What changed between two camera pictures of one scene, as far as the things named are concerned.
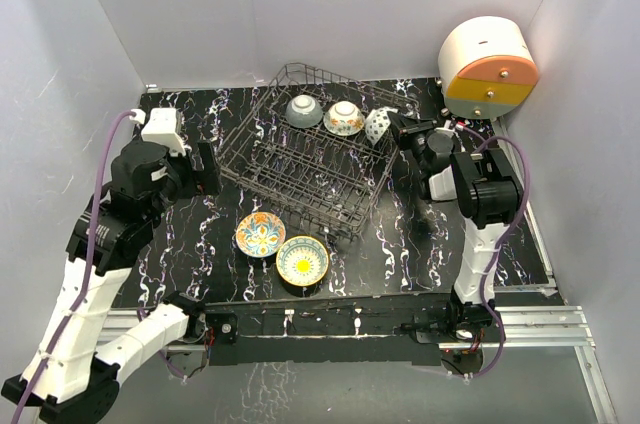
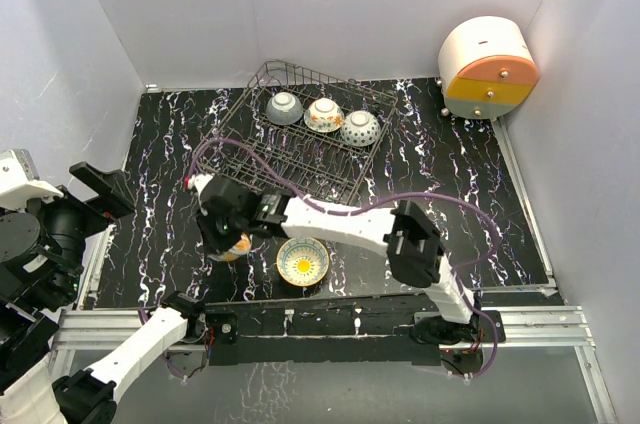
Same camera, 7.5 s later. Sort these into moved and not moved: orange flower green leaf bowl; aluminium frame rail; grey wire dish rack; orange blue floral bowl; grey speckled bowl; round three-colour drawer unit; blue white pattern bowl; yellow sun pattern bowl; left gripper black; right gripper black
Moved: right gripper black; orange blue floral bowl; grey wire dish rack; grey speckled bowl; blue white pattern bowl; orange flower green leaf bowl; left gripper black
Not moved: round three-colour drawer unit; yellow sun pattern bowl; aluminium frame rail
